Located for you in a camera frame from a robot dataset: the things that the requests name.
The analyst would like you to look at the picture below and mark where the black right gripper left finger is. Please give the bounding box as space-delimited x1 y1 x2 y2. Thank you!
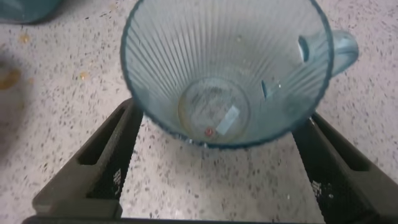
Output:
22 98 144 224

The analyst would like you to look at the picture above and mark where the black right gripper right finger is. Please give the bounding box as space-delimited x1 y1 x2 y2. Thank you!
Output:
291 112 398 224

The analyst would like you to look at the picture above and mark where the teal plastic square basin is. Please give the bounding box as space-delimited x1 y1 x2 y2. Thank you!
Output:
0 0 64 25

